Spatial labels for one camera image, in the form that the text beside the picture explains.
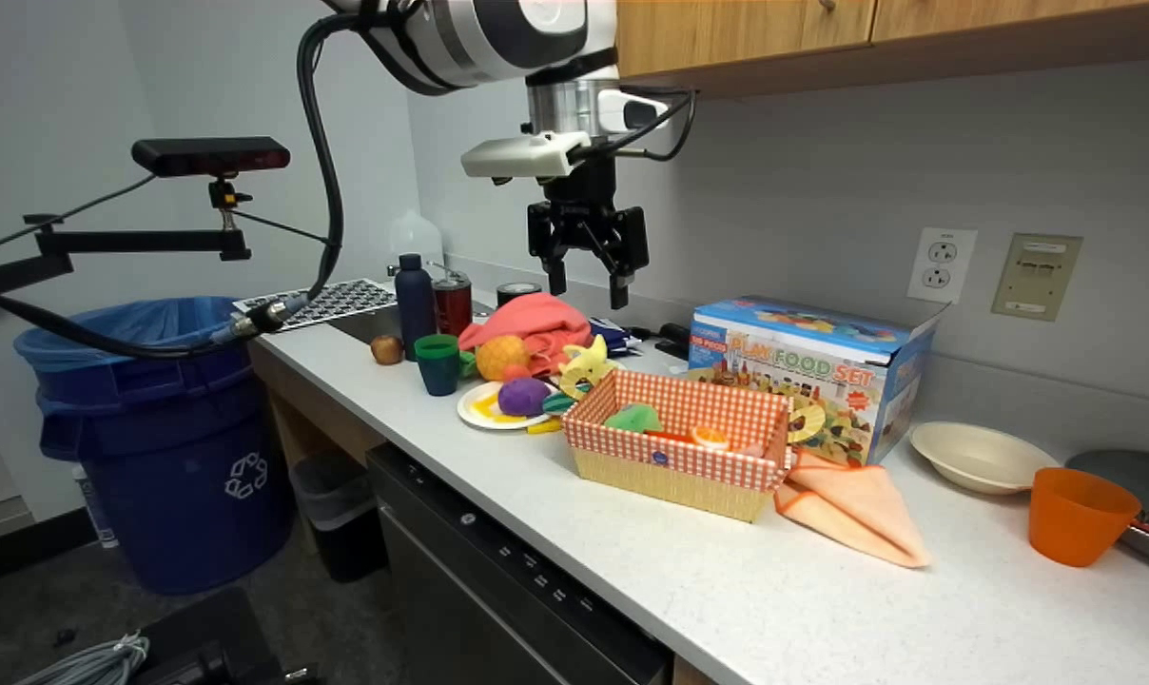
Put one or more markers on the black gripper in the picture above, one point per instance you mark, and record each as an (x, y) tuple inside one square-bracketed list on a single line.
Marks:
[(581, 214)]

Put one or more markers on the orange plush toy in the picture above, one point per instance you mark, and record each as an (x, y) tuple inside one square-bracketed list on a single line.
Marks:
[(703, 437)]

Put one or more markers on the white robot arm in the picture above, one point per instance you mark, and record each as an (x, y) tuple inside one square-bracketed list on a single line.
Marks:
[(581, 113)]

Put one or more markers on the yellow banana plush toy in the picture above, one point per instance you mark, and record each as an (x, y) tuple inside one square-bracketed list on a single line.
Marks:
[(584, 367)]

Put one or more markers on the purple plush toy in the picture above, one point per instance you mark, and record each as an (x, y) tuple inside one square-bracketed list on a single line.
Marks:
[(524, 399)]

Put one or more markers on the green plush toy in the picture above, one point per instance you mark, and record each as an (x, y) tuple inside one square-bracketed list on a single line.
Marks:
[(633, 418)]

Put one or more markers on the red checkered basket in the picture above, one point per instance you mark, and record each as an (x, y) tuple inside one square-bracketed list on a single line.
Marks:
[(732, 486)]

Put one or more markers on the blue toy food box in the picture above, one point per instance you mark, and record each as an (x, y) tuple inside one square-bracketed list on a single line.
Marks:
[(849, 377)]

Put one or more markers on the pink cloth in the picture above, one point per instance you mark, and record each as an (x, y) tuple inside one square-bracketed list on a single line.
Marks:
[(546, 327)]

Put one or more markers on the dark red cup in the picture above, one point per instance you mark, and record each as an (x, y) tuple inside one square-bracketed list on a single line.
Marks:
[(453, 301)]

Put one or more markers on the green plastic cup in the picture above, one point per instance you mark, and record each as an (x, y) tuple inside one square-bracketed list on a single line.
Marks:
[(440, 365)]

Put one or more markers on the white paper plate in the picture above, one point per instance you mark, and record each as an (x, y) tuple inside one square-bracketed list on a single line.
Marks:
[(481, 408)]

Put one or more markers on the dark blue bottle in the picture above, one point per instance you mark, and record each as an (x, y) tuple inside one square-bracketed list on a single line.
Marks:
[(416, 299)]

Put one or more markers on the wooden upper cabinet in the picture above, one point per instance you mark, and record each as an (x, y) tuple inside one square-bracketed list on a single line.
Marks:
[(761, 49)]

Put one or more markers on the white dish rack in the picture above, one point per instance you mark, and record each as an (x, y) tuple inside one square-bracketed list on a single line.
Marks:
[(331, 301)]

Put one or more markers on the small black trash bin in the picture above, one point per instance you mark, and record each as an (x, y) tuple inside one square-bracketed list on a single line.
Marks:
[(336, 497)]

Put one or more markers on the orange folded napkin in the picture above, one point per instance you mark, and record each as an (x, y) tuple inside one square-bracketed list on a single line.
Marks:
[(855, 507)]

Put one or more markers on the beige ceramic bowl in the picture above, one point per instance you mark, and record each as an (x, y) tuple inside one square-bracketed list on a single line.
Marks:
[(978, 460)]

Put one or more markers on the blue recycling bin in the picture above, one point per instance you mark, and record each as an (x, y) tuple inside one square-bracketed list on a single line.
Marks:
[(179, 460)]

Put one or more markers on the orange plastic cup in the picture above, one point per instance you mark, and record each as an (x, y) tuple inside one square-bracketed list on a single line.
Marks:
[(1073, 516)]

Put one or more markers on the white wall outlet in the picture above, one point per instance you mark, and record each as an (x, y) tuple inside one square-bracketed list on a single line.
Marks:
[(940, 263)]

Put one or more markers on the black camera on stand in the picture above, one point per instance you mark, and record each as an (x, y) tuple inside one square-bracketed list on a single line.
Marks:
[(221, 163)]

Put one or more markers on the beige wall switch plate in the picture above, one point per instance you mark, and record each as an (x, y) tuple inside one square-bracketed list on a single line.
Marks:
[(1035, 276)]

